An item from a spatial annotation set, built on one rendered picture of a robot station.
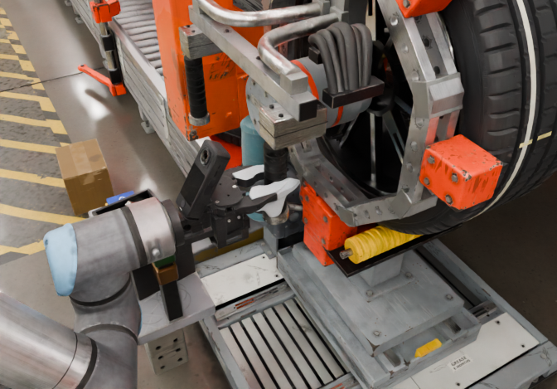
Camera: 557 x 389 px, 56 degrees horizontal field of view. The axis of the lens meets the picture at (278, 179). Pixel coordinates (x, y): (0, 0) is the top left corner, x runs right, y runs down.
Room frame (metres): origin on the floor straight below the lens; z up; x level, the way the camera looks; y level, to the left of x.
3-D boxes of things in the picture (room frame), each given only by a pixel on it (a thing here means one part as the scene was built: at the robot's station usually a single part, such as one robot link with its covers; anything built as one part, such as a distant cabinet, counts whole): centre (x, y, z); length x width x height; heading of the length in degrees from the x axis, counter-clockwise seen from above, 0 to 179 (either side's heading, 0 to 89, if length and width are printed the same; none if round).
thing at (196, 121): (0.94, 0.17, 0.83); 0.04 x 0.04 x 0.16
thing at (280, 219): (0.64, 0.00, 0.83); 0.04 x 0.04 x 0.16
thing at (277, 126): (0.66, -0.02, 0.93); 0.09 x 0.05 x 0.05; 119
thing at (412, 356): (0.99, -0.27, 0.13); 0.50 x 0.36 x 0.10; 29
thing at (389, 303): (0.99, -0.27, 0.32); 0.40 x 0.30 x 0.28; 29
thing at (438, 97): (0.91, -0.12, 0.85); 0.54 x 0.07 x 0.54; 29
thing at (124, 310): (0.49, 0.26, 0.69); 0.12 x 0.09 x 0.12; 12
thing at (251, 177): (0.66, 0.03, 0.81); 0.09 x 0.03 x 0.06; 126
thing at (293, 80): (0.76, -0.06, 1.03); 0.19 x 0.18 x 0.11; 119
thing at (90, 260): (0.51, 0.26, 0.81); 0.12 x 0.09 x 0.10; 118
